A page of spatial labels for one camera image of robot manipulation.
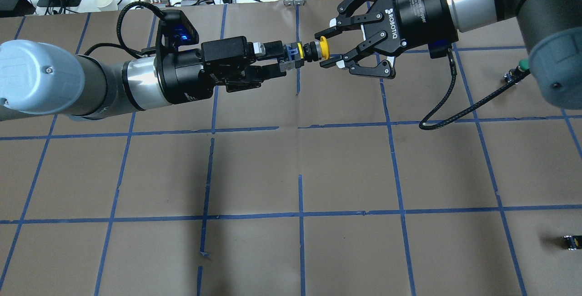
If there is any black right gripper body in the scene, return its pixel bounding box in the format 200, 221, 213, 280
337, 0, 457, 78

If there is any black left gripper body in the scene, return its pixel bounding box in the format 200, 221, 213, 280
157, 36, 256, 105

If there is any yellow push button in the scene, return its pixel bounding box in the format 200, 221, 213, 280
278, 36, 331, 71

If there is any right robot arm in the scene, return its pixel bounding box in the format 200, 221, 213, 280
315, 0, 582, 110

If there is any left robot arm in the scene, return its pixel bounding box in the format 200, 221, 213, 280
0, 36, 291, 121

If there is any green push button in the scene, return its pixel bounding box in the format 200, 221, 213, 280
504, 59, 531, 85

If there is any white paper cup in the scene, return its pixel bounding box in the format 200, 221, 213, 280
94, 0, 118, 12

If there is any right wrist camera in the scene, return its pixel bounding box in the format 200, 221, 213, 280
427, 39, 456, 59

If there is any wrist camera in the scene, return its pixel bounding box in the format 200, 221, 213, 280
427, 39, 456, 59
155, 10, 200, 52

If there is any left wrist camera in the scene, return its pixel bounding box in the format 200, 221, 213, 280
155, 10, 200, 52

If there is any black braided cable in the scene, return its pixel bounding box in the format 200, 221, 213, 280
418, 44, 530, 131

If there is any small black switch block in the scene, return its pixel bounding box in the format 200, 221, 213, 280
563, 235, 582, 251

